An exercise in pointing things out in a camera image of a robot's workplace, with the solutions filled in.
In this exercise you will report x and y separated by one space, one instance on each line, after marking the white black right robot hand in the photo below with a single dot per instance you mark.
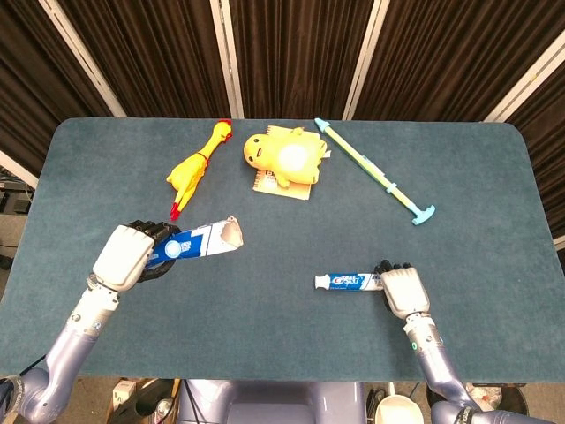
404 291

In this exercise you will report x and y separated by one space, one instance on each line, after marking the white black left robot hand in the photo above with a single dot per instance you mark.
121 260

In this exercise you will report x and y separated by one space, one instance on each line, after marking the white blue toothpaste tube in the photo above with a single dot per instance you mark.
348 281

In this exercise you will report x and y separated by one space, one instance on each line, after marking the blue white toothpaste box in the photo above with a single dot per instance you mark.
198 240

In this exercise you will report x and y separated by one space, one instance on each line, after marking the purple silver left robot arm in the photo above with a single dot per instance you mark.
66 344

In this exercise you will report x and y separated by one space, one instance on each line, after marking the purple silver right robot arm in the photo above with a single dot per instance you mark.
432 362

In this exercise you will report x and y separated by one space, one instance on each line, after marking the yellow rubber chicken toy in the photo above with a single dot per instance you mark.
190 172

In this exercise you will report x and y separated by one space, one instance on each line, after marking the white round bowl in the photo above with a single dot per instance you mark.
399 408

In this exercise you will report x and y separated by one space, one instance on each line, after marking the black floor device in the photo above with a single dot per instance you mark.
17 204

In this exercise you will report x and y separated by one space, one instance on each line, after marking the teal table cloth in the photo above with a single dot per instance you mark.
282 327

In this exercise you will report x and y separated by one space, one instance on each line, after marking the green blue water squirter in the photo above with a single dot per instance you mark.
366 163

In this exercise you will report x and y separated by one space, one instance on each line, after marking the brown spiral notebook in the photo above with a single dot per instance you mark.
300 192

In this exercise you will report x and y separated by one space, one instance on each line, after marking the black bag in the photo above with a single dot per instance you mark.
145 406

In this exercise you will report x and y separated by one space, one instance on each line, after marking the purple robot torso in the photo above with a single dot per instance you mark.
273 402

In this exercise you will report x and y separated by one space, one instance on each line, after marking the yellow plush duck toy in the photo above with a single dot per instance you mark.
287 154

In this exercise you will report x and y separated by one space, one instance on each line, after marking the dark brown pleated curtain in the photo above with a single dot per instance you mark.
300 53

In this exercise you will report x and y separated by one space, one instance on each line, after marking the white partition frame post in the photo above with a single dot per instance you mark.
81 57
17 168
525 79
365 57
227 57

